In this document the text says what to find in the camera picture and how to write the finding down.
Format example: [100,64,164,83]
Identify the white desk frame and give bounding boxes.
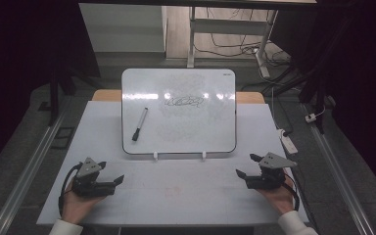
[187,6,279,79]

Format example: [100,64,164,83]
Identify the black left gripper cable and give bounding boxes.
[57,162,83,218]

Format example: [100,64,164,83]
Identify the white whiteboard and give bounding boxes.
[120,68,238,156]

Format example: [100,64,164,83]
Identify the wooden board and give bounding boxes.
[91,89,266,105]

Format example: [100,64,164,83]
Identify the black rectangular floor frame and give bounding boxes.
[50,126,75,151]

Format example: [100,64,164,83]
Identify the aluminium rail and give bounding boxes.
[301,103,376,235]
[0,97,71,235]

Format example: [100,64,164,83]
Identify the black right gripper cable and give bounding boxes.
[283,175,301,212]

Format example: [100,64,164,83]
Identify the black and white marker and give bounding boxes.
[131,107,150,142]

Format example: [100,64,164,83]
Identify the person's left hand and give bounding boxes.
[60,190,106,226]

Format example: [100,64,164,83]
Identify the black metal stand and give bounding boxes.
[38,48,102,127]
[267,58,329,135]

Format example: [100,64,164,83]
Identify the white power strip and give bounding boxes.
[276,128,299,156]

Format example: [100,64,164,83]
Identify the black floor cables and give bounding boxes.
[194,7,292,68]

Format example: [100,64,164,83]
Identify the white panel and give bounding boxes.
[78,3,166,54]

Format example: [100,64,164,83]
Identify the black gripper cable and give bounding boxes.
[283,175,301,212]
[57,162,83,218]

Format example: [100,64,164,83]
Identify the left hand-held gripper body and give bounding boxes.
[70,157,117,198]

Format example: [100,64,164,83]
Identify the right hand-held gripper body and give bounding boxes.
[245,151,298,190]

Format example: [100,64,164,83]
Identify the person's right hand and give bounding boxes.
[257,173,296,216]

